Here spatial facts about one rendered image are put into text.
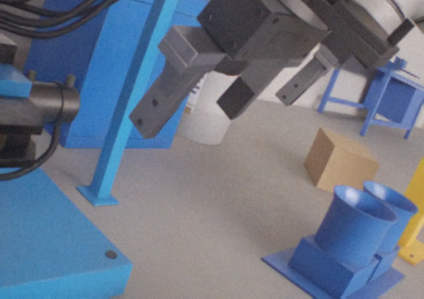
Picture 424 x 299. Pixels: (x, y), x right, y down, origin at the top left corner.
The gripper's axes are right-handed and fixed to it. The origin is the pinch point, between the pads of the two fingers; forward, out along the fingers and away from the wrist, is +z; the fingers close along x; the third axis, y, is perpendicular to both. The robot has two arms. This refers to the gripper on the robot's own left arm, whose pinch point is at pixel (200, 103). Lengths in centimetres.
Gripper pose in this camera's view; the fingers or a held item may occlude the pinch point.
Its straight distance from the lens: 46.7
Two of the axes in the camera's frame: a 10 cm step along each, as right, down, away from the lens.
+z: -5.8, 6.3, 5.2
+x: -5.5, 1.6, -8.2
